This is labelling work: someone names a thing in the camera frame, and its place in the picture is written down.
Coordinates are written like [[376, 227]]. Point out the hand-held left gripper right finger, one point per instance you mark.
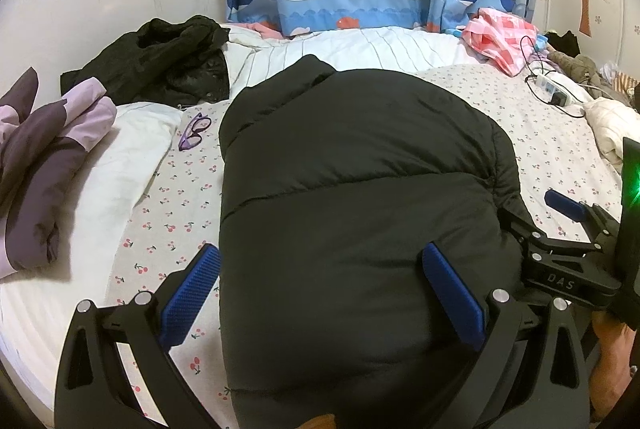
[[450, 294]]

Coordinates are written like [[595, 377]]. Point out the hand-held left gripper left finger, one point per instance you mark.
[[192, 294]]

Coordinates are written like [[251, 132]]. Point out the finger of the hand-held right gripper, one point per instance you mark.
[[525, 231], [565, 205]]

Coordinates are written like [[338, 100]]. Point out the black puffer jacket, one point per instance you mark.
[[350, 184]]

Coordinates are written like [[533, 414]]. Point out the person's right hand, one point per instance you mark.
[[612, 354]]

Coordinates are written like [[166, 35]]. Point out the white puffer jacket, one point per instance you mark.
[[610, 124]]

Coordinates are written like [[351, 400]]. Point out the brown striped cloth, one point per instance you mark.
[[625, 84]]

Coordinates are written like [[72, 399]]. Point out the purple eyeglasses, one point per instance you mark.
[[192, 134]]

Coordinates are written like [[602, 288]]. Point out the dark cloth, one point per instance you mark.
[[562, 43]]

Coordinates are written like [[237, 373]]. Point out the pink checked cloth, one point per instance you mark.
[[495, 39]]

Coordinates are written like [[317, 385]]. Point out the light blue cloth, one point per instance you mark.
[[455, 32]]

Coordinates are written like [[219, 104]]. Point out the purple two-tone jacket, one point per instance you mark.
[[45, 149]]

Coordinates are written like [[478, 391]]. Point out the white striped quilt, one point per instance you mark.
[[375, 49]]

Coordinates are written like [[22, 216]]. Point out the crumpled black coat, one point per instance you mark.
[[145, 59]]

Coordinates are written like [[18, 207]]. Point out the plain pink cloth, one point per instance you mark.
[[262, 30]]

